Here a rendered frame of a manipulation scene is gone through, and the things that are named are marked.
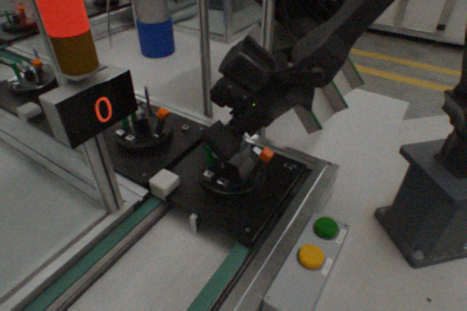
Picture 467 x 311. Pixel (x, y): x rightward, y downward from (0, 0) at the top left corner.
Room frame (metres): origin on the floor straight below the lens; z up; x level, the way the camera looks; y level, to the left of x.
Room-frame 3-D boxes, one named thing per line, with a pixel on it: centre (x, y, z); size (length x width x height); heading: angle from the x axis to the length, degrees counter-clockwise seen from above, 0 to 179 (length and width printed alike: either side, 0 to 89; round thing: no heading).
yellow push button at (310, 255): (0.31, -0.13, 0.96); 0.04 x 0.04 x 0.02
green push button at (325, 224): (0.37, -0.17, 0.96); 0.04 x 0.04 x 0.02
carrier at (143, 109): (0.64, 0.22, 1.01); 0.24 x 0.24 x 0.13; 57
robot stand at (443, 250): (0.43, -0.41, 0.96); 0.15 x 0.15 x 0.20; 12
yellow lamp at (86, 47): (0.40, 0.20, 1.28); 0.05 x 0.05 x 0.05
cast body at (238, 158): (0.50, 0.01, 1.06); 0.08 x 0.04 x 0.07; 57
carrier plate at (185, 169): (0.50, 0.00, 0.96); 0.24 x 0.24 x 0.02; 57
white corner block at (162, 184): (0.47, 0.14, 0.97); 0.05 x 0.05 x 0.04; 57
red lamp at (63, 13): (0.40, 0.20, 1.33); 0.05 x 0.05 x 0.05
